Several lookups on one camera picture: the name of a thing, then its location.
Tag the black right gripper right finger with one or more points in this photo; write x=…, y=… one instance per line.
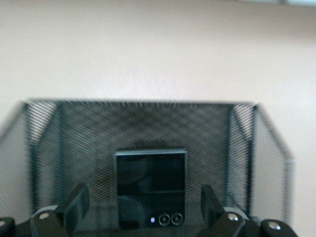
x=214, y=212

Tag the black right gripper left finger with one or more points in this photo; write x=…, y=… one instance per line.
x=71, y=212

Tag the black mesh two-tier tray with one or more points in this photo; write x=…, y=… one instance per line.
x=148, y=123

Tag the black flip phone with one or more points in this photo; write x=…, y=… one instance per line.
x=150, y=177

